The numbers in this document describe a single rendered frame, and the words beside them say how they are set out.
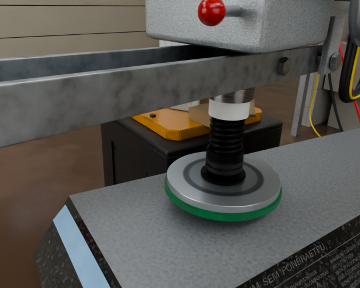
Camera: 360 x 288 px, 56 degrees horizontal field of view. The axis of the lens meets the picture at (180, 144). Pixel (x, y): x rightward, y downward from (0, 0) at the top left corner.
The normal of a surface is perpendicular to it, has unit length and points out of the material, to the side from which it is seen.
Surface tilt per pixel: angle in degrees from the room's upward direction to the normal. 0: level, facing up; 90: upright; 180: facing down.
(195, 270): 0
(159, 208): 0
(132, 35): 90
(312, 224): 0
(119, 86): 90
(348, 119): 90
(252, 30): 90
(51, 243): 45
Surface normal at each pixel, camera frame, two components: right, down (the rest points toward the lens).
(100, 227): 0.03, -0.91
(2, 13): 0.64, 0.33
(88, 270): -0.59, -0.51
